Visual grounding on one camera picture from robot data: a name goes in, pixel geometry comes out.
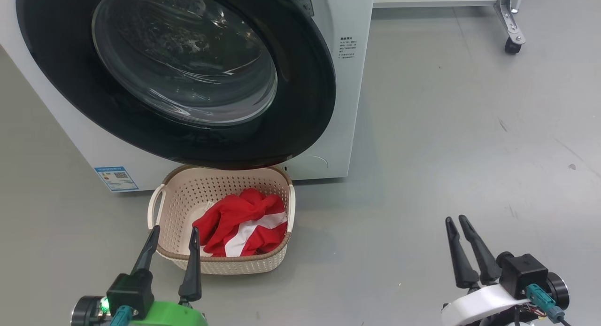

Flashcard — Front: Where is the teal plug left camera cable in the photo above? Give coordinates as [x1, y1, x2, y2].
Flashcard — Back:
[109, 305, 134, 326]

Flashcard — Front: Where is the cream perforated laundry basket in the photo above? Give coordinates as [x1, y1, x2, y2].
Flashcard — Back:
[147, 165, 296, 275]

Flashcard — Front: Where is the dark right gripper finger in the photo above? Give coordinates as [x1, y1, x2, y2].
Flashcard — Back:
[459, 215, 502, 285]
[445, 217, 480, 289]

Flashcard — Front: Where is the black text washer label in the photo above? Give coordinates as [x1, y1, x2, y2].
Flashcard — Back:
[339, 36, 357, 59]

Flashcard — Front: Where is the blue energy label sticker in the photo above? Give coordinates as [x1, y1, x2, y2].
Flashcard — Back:
[94, 165, 139, 192]

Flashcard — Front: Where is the black round washing machine door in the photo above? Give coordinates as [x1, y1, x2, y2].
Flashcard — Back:
[15, 0, 337, 171]

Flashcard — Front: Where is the teal plug camera cable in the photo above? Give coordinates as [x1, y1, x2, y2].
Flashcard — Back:
[109, 305, 134, 326]
[526, 284, 571, 326]

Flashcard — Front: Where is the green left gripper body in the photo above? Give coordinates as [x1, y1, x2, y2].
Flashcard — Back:
[70, 295, 208, 326]

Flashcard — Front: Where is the white washing machine body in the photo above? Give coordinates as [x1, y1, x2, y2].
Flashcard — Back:
[0, 0, 376, 193]

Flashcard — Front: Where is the red garment with white stripe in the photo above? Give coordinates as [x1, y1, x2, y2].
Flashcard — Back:
[193, 189, 288, 257]

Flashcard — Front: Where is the teal plug right camera cable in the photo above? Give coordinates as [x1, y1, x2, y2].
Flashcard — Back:
[526, 284, 571, 326]

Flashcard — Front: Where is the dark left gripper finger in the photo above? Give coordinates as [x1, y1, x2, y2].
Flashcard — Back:
[131, 225, 161, 276]
[178, 226, 202, 303]

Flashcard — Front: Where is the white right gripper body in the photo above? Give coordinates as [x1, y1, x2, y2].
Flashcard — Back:
[440, 272, 570, 326]

